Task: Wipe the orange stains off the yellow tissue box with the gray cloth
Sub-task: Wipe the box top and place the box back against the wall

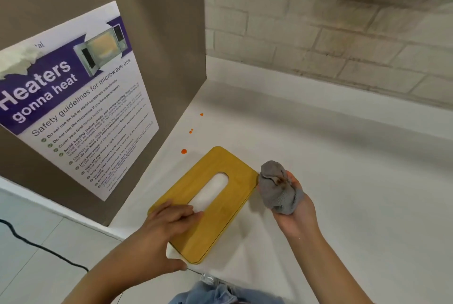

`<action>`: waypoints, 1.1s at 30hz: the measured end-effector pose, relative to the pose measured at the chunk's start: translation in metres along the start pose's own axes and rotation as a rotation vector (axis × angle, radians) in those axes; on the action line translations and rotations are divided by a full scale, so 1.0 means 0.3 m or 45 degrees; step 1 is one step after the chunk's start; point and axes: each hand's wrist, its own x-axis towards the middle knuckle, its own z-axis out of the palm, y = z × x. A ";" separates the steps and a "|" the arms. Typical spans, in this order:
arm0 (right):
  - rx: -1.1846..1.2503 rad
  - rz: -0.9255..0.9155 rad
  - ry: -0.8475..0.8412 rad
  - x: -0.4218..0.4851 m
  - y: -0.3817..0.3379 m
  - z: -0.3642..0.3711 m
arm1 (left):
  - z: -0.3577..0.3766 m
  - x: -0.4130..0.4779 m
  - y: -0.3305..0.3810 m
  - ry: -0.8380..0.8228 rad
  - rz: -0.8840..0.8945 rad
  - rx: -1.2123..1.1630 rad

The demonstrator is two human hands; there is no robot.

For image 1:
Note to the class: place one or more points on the person's left hand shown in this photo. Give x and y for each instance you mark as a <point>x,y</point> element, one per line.
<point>152,240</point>

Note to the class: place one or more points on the brown cabinet side panel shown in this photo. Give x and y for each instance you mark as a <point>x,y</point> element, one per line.
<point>159,13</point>

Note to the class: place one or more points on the person's right forearm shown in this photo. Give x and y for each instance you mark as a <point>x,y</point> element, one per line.
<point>325,272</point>

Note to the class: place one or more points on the grey shoe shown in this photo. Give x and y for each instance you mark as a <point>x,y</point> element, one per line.
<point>208,279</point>

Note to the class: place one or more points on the white and purple safety poster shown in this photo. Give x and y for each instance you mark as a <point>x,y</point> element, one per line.
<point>88,109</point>

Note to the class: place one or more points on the grey cleaning cloth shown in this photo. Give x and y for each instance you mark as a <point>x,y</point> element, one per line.
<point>279,190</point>

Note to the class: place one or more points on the person's right hand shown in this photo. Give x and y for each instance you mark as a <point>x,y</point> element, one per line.
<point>301,215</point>

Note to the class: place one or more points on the yellow box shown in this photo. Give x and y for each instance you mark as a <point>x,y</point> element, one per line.
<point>219,162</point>

